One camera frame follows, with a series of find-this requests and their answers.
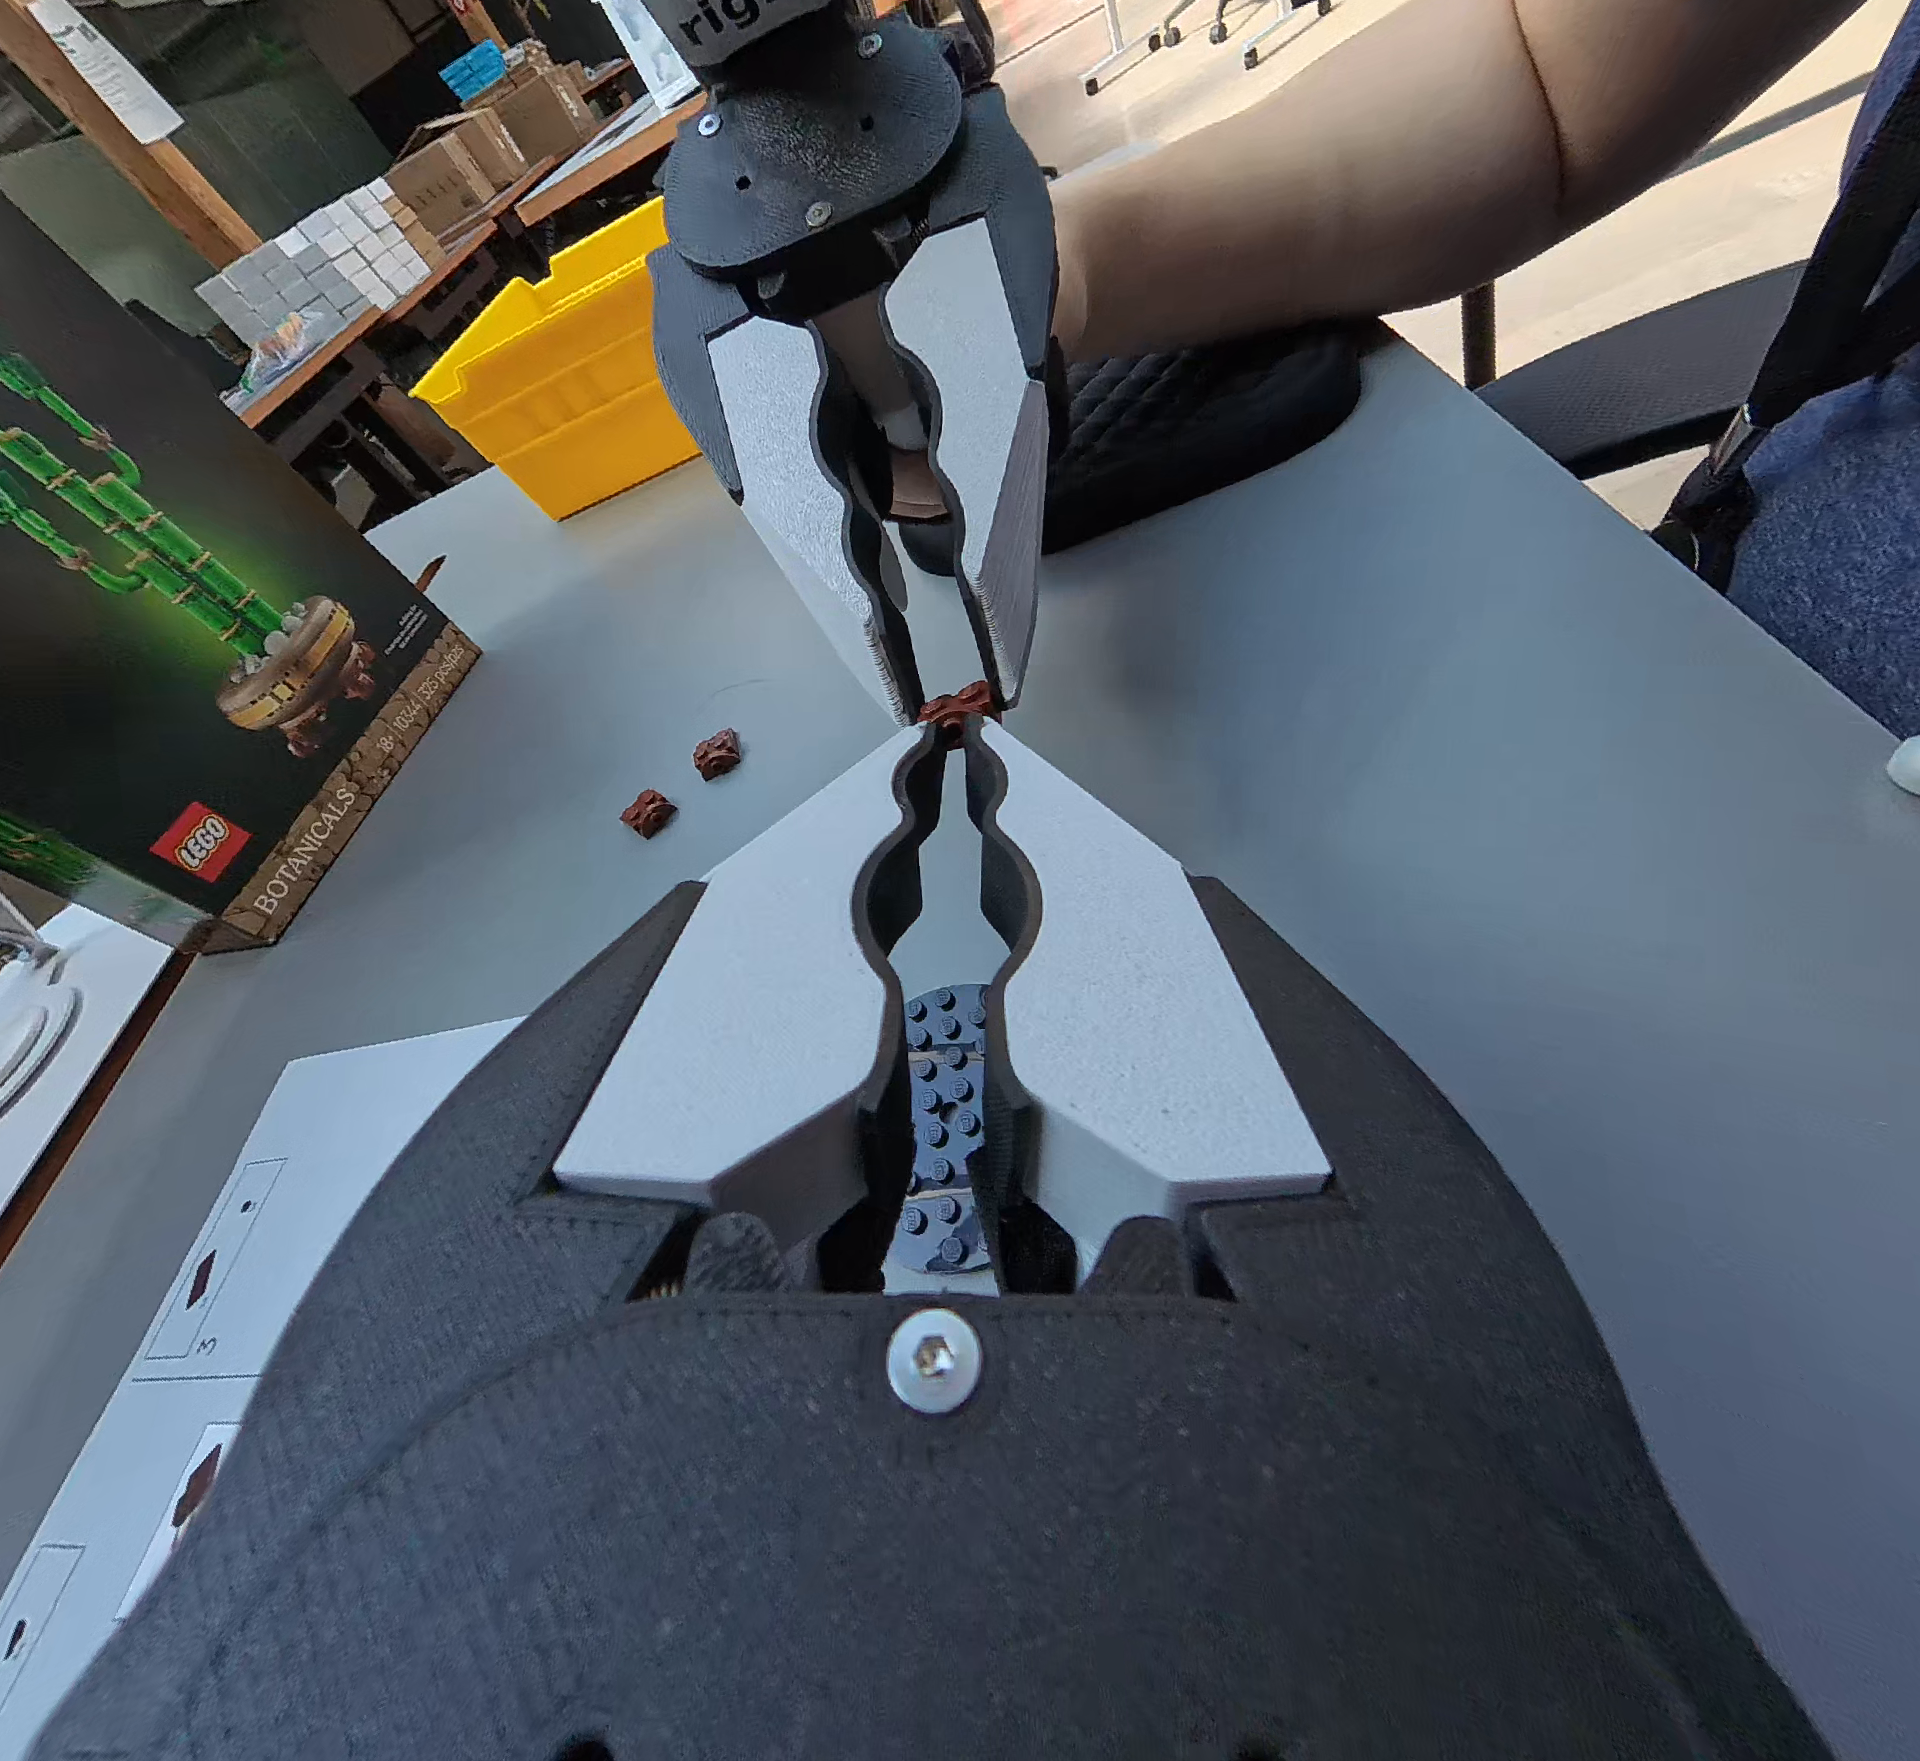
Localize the black wrist rest pad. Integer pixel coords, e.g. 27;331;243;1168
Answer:
1035;321;1364;560

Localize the wooden worktable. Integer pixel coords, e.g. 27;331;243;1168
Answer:
510;88;713;235

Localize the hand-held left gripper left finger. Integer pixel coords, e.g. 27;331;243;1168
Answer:
553;722;940;1294

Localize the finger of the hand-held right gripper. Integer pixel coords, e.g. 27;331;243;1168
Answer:
881;219;1048;715
702;313;929;724

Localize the black round studded plate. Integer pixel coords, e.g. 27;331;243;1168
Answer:
881;980;1005;1275

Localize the black bag strap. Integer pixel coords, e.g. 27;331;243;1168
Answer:
1649;97;1920;592

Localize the person's blue shirt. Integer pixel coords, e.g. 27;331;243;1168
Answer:
1566;0;1920;742

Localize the clear plastic drawer organizer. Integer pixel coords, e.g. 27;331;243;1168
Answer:
589;0;699;116

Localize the white instruction booklet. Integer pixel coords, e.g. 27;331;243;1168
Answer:
0;1019;518;1663

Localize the black mesh seat chair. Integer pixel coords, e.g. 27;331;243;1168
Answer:
1476;261;1809;479

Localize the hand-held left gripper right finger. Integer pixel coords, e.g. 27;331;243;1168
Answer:
966;718;1336;1294

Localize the white paper notice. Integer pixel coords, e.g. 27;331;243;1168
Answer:
27;0;186;144

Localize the stack of small white boxes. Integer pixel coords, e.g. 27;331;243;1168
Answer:
195;178;422;326

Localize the person's right forearm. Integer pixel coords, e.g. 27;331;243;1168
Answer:
1050;0;1891;359

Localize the cardboard box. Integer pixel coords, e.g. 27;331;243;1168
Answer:
394;111;526;226
486;66;601;162

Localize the grey desk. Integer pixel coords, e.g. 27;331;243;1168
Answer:
0;328;1920;1761

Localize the black brick set box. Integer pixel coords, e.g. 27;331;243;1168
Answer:
0;194;484;956

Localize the yellow plastic bin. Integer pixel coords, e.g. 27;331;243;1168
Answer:
410;194;708;525

